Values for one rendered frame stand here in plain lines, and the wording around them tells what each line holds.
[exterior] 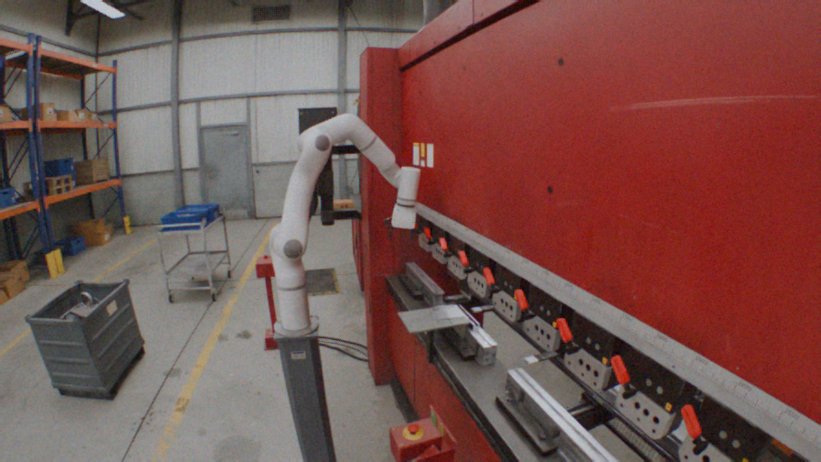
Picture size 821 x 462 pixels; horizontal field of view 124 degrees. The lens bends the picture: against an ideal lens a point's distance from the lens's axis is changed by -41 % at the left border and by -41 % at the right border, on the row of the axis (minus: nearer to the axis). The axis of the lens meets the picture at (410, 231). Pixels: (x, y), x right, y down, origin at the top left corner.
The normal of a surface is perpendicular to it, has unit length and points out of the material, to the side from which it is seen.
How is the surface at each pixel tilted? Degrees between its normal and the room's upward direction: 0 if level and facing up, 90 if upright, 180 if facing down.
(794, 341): 90
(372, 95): 90
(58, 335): 90
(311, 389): 90
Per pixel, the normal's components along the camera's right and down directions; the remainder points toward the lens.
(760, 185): -0.95, 0.07
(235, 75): 0.22, 0.24
